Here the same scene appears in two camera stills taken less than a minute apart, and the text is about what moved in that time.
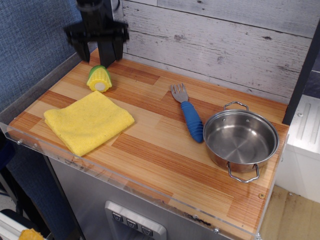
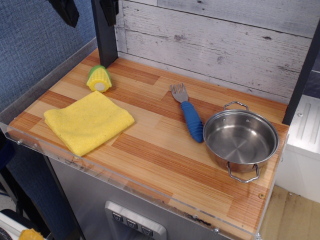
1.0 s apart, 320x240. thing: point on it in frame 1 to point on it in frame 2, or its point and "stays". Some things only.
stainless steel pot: [240, 138] stays
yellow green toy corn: [99, 79] stays
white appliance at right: [299, 172] stays
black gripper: [97, 25] to [67, 10]
